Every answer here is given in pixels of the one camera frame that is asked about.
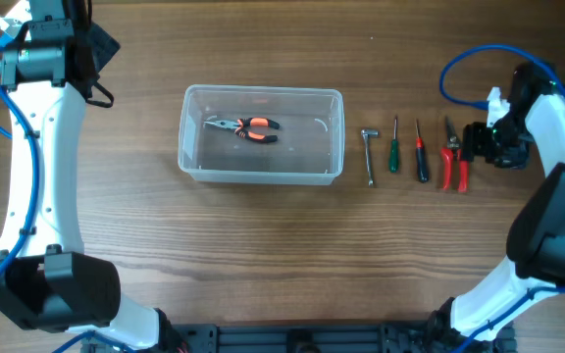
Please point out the orange black needle-nose pliers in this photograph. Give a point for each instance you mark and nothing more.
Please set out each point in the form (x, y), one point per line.
(244, 128)

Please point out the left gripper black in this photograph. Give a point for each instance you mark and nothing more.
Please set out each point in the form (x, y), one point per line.
(105, 44)

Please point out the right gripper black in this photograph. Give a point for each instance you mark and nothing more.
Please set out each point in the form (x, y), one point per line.
(474, 145)

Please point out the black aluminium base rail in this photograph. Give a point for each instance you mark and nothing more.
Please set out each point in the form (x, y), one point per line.
(383, 338)

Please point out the black red handled screwdriver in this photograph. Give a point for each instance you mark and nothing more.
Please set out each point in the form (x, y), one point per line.
(423, 174)

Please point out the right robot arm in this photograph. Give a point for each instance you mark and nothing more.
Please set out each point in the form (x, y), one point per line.
(533, 268)

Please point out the clear plastic container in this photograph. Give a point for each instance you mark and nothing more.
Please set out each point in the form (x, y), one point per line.
(311, 141)

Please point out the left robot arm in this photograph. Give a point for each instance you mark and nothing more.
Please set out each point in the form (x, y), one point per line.
(47, 282)

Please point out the red handled pruning shears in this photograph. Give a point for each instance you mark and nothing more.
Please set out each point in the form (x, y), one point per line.
(452, 153)

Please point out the silver L-shaped socket wrench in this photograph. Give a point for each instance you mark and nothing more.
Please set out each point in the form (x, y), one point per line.
(367, 135)

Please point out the green handled screwdriver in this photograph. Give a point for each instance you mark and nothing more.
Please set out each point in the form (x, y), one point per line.
(393, 162)

